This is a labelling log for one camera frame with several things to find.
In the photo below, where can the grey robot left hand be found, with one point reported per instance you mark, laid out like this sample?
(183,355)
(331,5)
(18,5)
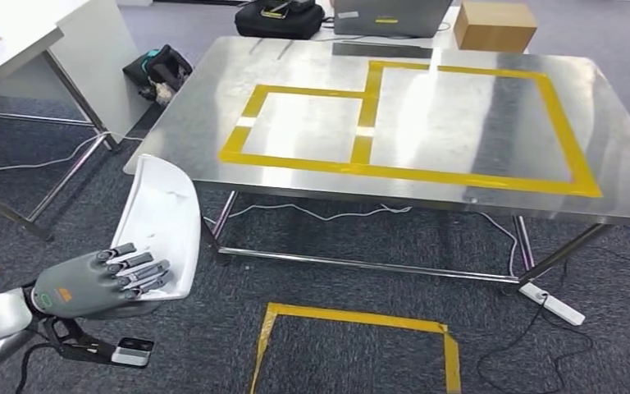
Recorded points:
(81,285)

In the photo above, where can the white plastic mirror cover part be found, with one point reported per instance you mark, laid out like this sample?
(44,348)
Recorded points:
(157,217)

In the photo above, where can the stainless steel workbench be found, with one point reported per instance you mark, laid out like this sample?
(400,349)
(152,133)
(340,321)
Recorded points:
(195,136)

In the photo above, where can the black bag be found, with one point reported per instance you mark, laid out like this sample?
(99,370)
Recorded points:
(165,68)

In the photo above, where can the small yellow tape rectangle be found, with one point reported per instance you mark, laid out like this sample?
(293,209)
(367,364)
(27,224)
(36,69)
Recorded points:
(293,163)

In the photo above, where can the white table with metal legs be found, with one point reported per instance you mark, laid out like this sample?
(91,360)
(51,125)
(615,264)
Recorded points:
(10,38)

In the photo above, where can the yellow floor tape square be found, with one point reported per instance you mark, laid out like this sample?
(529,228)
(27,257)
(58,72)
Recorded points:
(347,316)

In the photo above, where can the black carrying case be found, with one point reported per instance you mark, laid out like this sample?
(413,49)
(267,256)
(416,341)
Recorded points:
(277,27)

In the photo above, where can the grey laptop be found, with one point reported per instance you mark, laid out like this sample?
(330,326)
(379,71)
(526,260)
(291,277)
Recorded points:
(391,16)

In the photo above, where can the large yellow tape rectangle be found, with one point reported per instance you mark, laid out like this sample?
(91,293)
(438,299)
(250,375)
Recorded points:
(483,181)

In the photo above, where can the white power strip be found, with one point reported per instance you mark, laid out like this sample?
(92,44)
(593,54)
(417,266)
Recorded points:
(554,305)

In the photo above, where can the brown cardboard box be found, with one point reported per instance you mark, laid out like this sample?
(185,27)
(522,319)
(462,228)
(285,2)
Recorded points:
(494,27)

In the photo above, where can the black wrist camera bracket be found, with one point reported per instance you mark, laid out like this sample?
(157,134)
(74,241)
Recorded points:
(76,342)

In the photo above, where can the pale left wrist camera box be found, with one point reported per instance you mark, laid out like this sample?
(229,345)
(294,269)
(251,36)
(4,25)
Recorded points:
(133,353)

